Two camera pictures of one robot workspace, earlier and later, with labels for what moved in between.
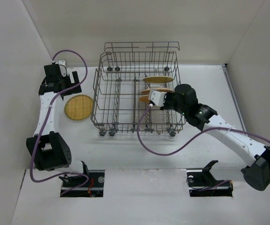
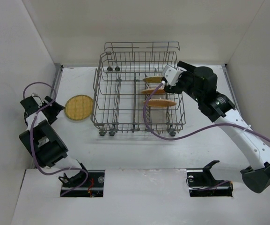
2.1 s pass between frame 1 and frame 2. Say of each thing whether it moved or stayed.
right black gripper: moved
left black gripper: moved
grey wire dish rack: stayed
